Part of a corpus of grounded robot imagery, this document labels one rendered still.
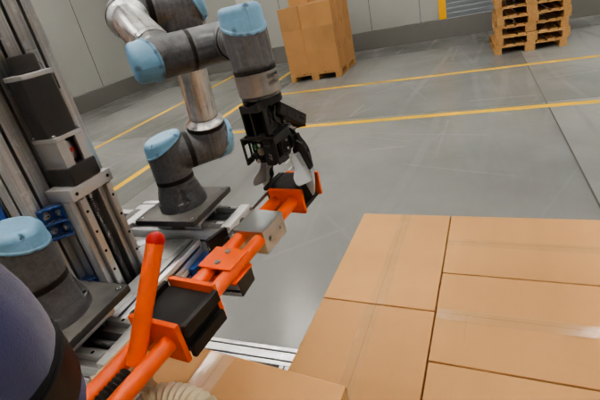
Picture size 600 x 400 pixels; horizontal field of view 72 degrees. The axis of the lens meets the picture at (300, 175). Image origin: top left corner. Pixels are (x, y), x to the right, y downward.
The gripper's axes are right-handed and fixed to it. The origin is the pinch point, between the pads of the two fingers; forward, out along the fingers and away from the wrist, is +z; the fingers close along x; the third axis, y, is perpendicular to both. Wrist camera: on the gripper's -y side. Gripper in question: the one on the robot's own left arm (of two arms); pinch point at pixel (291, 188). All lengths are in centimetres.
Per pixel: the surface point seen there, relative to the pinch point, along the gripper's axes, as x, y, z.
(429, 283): 12, -55, 68
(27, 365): 10, 55, -15
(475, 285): 27, -57, 68
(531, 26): 57, -696, 90
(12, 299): 7, 53, -19
